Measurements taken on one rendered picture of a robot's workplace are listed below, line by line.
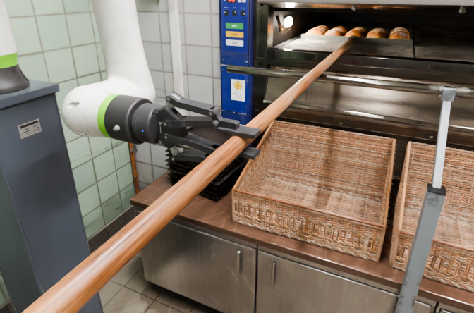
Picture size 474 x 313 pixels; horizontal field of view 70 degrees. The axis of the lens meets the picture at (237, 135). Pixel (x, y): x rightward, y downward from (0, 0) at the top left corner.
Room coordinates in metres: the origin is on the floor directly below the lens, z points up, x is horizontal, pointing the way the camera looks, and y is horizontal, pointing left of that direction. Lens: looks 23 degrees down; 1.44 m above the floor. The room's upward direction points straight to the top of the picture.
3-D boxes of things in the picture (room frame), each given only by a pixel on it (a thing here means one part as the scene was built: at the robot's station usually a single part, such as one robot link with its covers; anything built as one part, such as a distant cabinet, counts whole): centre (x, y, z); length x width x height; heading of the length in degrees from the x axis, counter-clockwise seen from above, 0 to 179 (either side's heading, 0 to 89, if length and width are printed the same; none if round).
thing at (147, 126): (0.60, 0.14, 1.20); 0.09 x 0.07 x 0.08; 65
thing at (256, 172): (1.21, -0.33, 0.72); 0.56 x 0.49 x 0.28; 66
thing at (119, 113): (0.63, 0.20, 1.20); 0.12 x 0.06 x 0.09; 155
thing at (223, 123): (0.54, 0.02, 1.23); 0.05 x 0.01 x 0.03; 65
